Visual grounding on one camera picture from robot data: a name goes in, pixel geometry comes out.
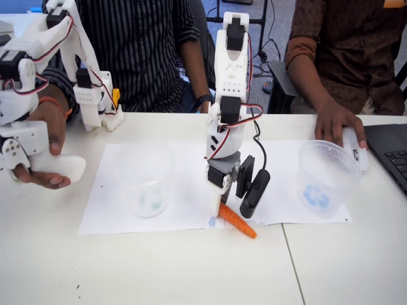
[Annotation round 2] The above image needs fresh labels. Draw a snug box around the bare forearm of striped-shirt person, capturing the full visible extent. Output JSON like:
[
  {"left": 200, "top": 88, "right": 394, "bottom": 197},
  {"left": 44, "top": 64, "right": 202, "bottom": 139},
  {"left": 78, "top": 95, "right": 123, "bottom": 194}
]
[{"left": 181, "top": 41, "right": 214, "bottom": 114}]

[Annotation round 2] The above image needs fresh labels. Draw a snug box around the orange carrot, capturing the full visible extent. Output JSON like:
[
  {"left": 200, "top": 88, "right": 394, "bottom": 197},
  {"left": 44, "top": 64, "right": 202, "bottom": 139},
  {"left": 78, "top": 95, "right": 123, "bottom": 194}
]
[{"left": 219, "top": 203, "right": 258, "bottom": 240}]

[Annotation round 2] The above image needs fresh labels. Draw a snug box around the person in striped shirt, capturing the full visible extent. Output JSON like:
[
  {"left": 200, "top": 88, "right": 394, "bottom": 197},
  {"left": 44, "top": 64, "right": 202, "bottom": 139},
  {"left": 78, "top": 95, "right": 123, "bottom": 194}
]
[{"left": 34, "top": 0, "right": 210, "bottom": 114}]

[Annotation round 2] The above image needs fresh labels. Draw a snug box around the right hand of brown-shirt person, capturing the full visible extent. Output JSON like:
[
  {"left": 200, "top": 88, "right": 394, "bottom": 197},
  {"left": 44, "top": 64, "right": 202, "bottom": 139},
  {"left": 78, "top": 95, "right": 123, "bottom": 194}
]
[{"left": 314, "top": 106, "right": 369, "bottom": 151}]

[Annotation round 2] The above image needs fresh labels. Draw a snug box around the white leader arm with handle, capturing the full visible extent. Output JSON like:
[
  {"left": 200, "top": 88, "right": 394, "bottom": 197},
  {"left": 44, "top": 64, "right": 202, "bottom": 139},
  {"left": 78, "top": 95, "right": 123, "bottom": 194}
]
[{"left": 0, "top": 0, "right": 125, "bottom": 184}]

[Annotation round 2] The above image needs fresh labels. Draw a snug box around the black gripper webcam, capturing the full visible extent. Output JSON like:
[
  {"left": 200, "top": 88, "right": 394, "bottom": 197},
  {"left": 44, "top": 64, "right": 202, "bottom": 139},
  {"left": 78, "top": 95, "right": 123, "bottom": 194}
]
[{"left": 235, "top": 154, "right": 271, "bottom": 219}]

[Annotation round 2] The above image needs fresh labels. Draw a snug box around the black webcam cable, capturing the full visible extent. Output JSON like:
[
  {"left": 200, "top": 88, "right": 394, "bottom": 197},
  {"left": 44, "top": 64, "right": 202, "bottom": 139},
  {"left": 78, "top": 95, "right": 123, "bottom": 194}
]
[{"left": 249, "top": 106, "right": 268, "bottom": 172}]

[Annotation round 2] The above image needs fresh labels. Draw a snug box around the white computer mouse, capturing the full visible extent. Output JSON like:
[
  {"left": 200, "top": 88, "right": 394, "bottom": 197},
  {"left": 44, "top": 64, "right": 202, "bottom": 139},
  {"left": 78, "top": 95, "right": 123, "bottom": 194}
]
[{"left": 341, "top": 126, "right": 370, "bottom": 172}]

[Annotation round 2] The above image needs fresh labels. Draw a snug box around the clear cup green symbol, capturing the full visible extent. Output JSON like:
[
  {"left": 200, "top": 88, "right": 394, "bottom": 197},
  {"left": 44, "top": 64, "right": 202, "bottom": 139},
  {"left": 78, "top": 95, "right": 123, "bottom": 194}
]
[{"left": 113, "top": 142, "right": 176, "bottom": 219}]

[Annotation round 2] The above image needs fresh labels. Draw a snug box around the white paper sheet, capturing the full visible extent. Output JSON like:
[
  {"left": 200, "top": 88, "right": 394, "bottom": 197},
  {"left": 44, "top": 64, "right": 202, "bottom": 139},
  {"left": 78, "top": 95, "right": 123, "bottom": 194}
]
[
  {"left": 217, "top": 139, "right": 353, "bottom": 226},
  {"left": 78, "top": 142, "right": 220, "bottom": 236}
]

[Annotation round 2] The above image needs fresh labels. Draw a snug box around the person in brown shirt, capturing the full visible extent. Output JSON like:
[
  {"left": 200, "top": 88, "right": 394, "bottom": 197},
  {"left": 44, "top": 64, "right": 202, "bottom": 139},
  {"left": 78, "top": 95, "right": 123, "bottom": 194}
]
[{"left": 284, "top": 0, "right": 407, "bottom": 116}]

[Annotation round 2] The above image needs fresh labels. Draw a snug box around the black laptop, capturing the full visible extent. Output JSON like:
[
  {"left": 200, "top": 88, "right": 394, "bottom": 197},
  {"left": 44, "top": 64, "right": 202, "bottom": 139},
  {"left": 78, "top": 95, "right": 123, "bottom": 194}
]
[{"left": 363, "top": 123, "right": 407, "bottom": 198}]

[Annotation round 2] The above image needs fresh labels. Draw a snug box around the clear cup blue recycling symbol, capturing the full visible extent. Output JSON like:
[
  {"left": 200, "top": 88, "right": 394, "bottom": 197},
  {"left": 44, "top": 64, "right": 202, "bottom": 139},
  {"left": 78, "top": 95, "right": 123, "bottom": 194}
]
[{"left": 295, "top": 139, "right": 362, "bottom": 219}]

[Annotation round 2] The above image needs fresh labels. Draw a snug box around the right forearm of brown-shirt person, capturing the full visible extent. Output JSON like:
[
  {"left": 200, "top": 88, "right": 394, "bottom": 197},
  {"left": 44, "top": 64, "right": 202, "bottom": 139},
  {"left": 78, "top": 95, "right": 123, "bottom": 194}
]
[{"left": 286, "top": 53, "right": 341, "bottom": 118}]

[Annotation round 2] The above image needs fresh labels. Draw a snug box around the black office chair armrest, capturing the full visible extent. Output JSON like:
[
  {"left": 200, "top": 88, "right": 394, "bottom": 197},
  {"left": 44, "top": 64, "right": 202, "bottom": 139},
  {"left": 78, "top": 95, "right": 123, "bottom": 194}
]
[{"left": 266, "top": 60, "right": 300, "bottom": 114}]

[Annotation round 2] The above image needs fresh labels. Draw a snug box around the black metal stand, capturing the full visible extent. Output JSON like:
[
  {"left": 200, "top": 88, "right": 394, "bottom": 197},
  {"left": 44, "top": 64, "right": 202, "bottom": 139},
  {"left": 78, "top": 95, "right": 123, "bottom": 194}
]
[{"left": 206, "top": 0, "right": 270, "bottom": 61}]

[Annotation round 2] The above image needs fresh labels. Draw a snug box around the dark office chair backrest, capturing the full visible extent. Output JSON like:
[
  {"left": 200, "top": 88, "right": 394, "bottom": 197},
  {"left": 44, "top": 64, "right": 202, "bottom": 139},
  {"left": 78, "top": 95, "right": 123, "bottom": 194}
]
[{"left": 190, "top": 0, "right": 220, "bottom": 93}]

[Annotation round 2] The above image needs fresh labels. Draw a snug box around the right hand of striped-shirt person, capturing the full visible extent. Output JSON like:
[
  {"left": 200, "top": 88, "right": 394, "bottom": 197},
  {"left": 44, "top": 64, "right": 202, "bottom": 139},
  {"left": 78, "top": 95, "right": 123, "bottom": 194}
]
[{"left": 11, "top": 101, "right": 72, "bottom": 191}]

